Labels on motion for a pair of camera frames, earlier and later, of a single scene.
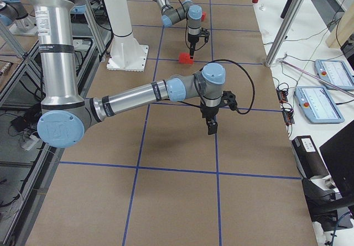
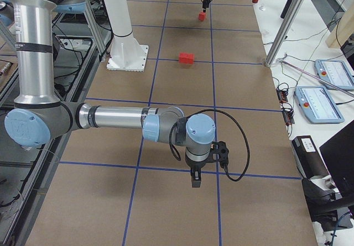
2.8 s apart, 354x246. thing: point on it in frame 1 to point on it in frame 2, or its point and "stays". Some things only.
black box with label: (310, 161) stays
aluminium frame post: (289, 22) stays
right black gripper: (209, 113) to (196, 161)
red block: (203, 15) stays
